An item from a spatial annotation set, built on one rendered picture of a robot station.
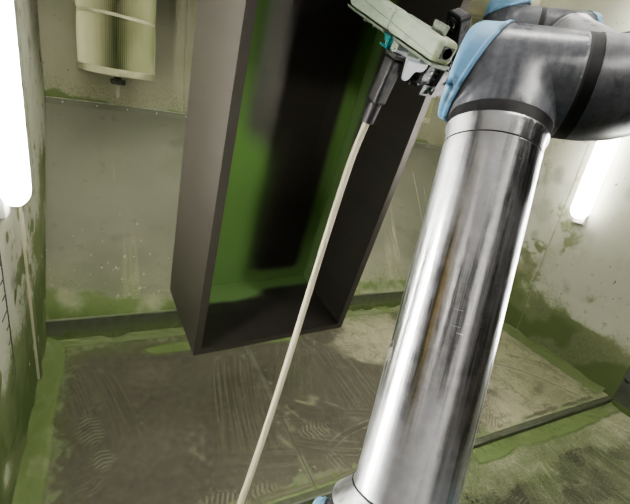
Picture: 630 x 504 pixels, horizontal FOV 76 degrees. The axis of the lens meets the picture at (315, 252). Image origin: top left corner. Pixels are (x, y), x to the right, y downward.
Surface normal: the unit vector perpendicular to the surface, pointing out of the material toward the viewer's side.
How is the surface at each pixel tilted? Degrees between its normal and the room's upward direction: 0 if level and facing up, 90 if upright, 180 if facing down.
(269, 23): 101
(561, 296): 90
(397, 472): 64
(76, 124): 57
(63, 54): 90
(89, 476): 0
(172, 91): 90
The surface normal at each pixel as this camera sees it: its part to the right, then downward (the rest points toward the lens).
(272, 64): 0.47, 0.56
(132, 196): 0.44, -0.18
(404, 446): -0.45, -0.22
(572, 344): -0.89, 0.03
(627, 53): 0.04, -0.29
